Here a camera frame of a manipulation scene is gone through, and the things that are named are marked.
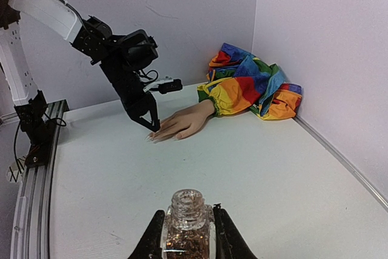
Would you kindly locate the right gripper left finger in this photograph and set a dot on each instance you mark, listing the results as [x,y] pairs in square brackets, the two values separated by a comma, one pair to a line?
[149,246]

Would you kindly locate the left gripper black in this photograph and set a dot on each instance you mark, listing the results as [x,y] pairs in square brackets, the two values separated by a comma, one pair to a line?
[139,103]

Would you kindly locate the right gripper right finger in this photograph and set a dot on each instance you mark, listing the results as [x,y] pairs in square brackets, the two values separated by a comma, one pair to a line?
[229,242]

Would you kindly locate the glitter nail polish bottle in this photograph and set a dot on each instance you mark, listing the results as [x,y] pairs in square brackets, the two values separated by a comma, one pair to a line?
[189,227]

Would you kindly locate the mannequin hand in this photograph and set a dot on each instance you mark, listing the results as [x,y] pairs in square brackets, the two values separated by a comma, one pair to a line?
[184,123]

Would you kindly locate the colourful patchwork sleeve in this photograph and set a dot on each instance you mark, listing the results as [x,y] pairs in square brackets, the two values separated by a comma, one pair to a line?
[237,81]

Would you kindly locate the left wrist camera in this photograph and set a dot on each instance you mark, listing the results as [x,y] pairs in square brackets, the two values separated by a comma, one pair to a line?
[164,86]

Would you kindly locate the aluminium front rail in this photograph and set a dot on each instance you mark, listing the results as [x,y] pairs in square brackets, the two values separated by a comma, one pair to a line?
[31,223]

